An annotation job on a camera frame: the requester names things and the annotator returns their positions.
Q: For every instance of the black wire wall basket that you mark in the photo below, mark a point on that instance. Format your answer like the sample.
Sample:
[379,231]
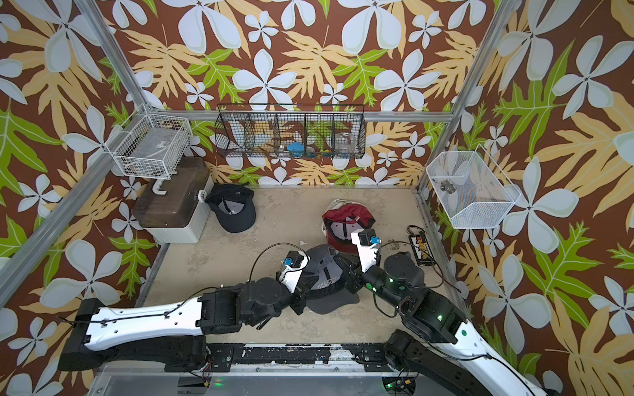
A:
[292,131]

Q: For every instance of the black parallel charging board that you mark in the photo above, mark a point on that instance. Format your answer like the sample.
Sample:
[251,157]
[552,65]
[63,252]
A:
[420,246]

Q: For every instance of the red baseball cap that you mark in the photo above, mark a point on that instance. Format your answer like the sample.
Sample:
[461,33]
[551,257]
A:
[338,226]

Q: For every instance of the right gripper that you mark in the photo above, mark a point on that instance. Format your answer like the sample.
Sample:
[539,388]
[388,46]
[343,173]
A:
[355,277]

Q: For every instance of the black baseball cap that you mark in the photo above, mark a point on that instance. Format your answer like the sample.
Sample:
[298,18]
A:
[234,207]

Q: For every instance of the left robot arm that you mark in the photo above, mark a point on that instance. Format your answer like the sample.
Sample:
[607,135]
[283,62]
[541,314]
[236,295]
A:
[175,334]

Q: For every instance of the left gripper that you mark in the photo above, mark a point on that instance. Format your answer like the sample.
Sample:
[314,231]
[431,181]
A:
[297,297]

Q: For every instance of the white cap under pile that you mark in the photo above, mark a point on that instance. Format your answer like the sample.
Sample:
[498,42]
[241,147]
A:
[338,203]

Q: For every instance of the white box with brown lid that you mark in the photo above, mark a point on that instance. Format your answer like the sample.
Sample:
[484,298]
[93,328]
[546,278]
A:
[174,211]

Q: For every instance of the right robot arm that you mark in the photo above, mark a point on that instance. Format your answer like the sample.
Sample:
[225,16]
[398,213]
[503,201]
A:
[438,341]

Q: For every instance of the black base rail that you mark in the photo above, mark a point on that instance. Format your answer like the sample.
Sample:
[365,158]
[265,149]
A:
[336,357]

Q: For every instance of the dark grey baseball cap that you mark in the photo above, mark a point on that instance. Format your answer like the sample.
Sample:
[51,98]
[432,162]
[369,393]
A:
[326,280]

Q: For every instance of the white wire wall basket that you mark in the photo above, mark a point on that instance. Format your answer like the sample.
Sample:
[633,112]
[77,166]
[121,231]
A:
[150,144]

